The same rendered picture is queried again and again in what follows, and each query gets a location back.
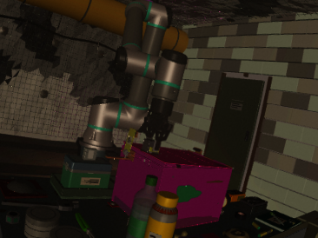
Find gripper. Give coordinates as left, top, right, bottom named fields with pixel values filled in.
left=141, top=97, right=175, bottom=155

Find yellow tag flap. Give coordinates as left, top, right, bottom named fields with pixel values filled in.
left=123, top=128, right=137, bottom=155

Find magenta steel box body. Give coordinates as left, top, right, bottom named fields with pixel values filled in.
left=111, top=149, right=233, bottom=230

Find green tag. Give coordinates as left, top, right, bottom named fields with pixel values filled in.
left=176, top=185, right=202, bottom=204

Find green box with label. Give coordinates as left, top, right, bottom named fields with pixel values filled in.
left=60, top=155, right=113, bottom=189

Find orange black box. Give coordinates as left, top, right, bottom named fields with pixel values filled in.
left=226, top=189, right=247, bottom=204

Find black cube box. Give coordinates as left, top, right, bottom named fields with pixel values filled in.
left=224, top=195, right=268, bottom=229

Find orange latch rod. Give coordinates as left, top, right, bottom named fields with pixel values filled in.
left=104, top=154, right=135, bottom=162

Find grey bottle green cap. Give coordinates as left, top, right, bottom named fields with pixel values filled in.
left=125, top=174, right=159, bottom=238

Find yellow bottle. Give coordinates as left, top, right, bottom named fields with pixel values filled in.
left=143, top=190, right=180, bottom=238

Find grey wrench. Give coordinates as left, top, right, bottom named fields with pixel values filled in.
left=0, top=201, right=80, bottom=212

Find yellow green pen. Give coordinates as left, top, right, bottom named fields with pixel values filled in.
left=256, top=228, right=275, bottom=238

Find grey metal dome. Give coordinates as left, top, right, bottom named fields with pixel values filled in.
left=6, top=180, right=33, bottom=195

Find black book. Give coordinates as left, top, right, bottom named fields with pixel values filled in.
left=255, top=210, right=302, bottom=233

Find red tray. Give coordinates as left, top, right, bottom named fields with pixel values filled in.
left=0, top=178, right=49, bottom=200

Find green handled tool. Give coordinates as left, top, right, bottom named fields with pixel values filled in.
left=74, top=212, right=95, bottom=238

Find black wall cable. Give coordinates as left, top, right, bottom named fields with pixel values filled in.
left=0, top=13, right=123, bottom=54

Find orange ventilation duct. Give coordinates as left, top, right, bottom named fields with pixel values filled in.
left=19, top=0, right=189, bottom=54

